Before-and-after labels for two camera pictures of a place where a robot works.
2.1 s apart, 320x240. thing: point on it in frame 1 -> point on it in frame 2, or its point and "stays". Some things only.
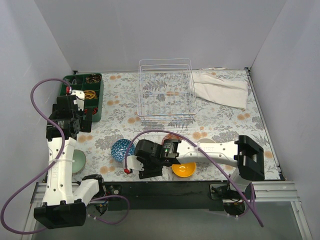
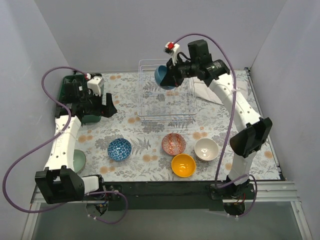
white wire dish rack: (166, 93) stays
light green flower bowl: (79, 157) stays
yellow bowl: (184, 169) stays
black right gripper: (150, 171) -> (176, 72)
